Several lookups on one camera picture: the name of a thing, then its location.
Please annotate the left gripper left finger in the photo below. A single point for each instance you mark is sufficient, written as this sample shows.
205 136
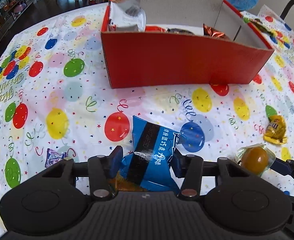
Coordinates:
101 168

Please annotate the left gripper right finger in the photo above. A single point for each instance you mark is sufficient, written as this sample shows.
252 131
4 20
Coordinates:
190 168

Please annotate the yellow gold candy packet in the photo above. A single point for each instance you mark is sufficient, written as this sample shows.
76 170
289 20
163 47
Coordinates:
275 132

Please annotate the braised egg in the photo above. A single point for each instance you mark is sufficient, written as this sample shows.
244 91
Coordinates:
256 158

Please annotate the blue snack packet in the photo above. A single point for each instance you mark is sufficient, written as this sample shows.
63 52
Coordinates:
148 166

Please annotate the purple candy wrapper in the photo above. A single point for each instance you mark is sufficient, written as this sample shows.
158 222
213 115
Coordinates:
53 157

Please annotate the copper foil snack bag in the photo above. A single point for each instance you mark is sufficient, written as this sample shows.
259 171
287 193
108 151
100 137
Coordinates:
210 31

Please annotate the black cookie packet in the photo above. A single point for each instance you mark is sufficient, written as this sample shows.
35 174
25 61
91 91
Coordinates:
179 31

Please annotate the red snack bag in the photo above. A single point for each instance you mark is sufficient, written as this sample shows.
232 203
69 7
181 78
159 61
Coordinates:
154 28

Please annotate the silver white snack bag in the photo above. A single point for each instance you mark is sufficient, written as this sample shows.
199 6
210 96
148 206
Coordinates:
126 15

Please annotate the green cracker packet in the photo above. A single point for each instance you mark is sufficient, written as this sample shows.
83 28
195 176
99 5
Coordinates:
119 183

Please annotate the balloon pattern tablecloth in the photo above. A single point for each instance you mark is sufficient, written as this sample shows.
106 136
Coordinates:
55 93

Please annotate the red cardboard box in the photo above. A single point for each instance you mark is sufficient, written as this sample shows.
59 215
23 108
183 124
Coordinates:
136 59

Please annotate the grey desk lamp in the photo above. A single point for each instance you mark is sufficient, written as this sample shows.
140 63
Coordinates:
287 9

